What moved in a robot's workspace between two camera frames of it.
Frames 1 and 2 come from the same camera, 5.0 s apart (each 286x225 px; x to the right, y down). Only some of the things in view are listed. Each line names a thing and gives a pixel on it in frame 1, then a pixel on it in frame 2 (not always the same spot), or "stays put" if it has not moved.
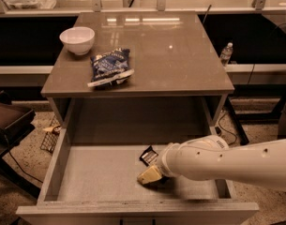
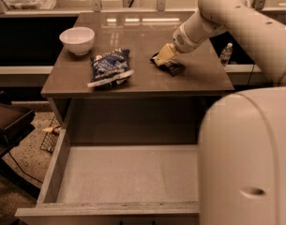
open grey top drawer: x=97 y=184 stays put
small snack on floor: x=55 y=128 stays put
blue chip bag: x=110 y=68 stays put
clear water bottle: x=225 y=53 stays put
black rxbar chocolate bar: x=148 y=156 to x=173 y=67
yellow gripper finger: x=149 y=175 to x=165 y=54
